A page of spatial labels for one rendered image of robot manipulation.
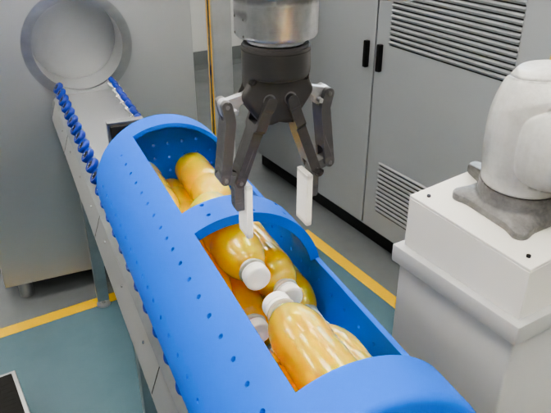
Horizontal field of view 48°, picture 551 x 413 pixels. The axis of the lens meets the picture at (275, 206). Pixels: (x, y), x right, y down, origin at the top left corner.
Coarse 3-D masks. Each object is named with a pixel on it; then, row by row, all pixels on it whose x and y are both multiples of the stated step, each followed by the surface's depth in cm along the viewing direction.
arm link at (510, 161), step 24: (528, 72) 102; (504, 96) 105; (528, 96) 101; (504, 120) 105; (528, 120) 102; (504, 144) 106; (528, 144) 103; (504, 168) 108; (528, 168) 104; (504, 192) 111; (528, 192) 109
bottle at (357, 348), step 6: (330, 324) 83; (336, 330) 81; (342, 330) 81; (342, 336) 80; (348, 336) 80; (354, 336) 81; (348, 342) 79; (354, 342) 79; (360, 342) 81; (348, 348) 78; (354, 348) 78; (360, 348) 78; (366, 348) 80; (354, 354) 77; (360, 354) 77; (366, 354) 77
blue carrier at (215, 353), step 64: (128, 128) 127; (192, 128) 127; (128, 192) 110; (256, 192) 123; (128, 256) 105; (192, 256) 87; (192, 320) 79; (192, 384) 76; (256, 384) 66; (320, 384) 62; (384, 384) 62; (448, 384) 67
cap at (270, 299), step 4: (276, 292) 82; (280, 292) 83; (268, 296) 82; (272, 296) 82; (276, 296) 82; (280, 296) 82; (284, 296) 82; (288, 296) 83; (264, 300) 82; (268, 300) 82; (272, 300) 81; (276, 300) 81; (264, 304) 82; (268, 304) 82; (264, 308) 82; (268, 308) 81; (264, 312) 83
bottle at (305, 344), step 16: (272, 304) 81; (288, 304) 78; (272, 320) 77; (288, 320) 75; (304, 320) 74; (320, 320) 75; (272, 336) 76; (288, 336) 74; (304, 336) 72; (320, 336) 72; (336, 336) 73; (288, 352) 73; (304, 352) 71; (320, 352) 70; (336, 352) 70; (288, 368) 72; (304, 368) 69; (320, 368) 68; (336, 368) 67; (304, 384) 69
